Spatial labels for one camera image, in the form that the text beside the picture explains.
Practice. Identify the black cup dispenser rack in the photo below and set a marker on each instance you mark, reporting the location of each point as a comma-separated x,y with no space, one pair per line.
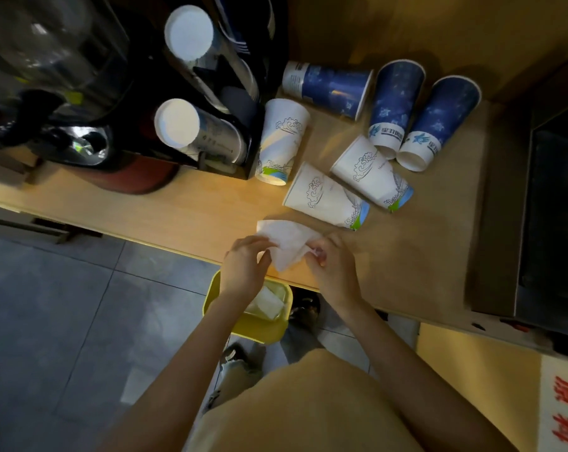
239,96

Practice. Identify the person's right shoe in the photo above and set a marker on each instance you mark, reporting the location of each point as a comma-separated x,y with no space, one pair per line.
305,311

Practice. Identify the person's right hand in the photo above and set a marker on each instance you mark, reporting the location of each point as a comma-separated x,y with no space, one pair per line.
336,275

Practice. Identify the yellow trash bin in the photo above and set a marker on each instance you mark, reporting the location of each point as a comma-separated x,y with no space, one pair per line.
218,296

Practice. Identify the person's shoe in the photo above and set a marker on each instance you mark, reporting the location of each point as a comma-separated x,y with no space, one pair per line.
232,371
305,311

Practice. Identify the stack of white paper cups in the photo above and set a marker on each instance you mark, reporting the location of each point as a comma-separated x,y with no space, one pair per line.
189,30
178,122

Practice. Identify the white printed paper cup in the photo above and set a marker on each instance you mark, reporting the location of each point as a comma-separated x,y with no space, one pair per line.
282,138
324,195
371,171

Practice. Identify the person's right thumb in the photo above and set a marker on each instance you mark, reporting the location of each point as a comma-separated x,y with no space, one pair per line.
312,265

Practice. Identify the person's right forearm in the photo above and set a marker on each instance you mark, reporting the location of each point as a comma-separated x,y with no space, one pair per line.
416,376

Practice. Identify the person's left forearm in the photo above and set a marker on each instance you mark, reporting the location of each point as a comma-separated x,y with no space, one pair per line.
171,371

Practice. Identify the crumpled white paper waste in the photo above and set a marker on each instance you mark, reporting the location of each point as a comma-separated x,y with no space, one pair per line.
267,303

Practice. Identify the black beverage dispenser machine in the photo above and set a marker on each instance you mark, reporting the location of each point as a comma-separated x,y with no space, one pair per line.
53,79

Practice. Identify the white paper tissue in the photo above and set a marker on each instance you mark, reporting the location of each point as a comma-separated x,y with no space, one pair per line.
286,242

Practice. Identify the person's left hand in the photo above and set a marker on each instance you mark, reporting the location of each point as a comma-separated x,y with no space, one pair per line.
241,272

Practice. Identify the white sign with red print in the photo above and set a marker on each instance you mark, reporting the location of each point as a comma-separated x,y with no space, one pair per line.
564,404

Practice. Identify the blue starry paper cup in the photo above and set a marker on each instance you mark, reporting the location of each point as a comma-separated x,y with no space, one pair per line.
394,101
442,117
331,88

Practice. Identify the person's left shoe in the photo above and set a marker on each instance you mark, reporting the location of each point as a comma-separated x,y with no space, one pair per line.
232,371

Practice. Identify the person's yellow garment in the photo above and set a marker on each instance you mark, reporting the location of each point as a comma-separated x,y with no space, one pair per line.
303,409

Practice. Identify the person's left thumb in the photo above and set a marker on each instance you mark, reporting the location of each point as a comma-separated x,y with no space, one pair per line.
265,260

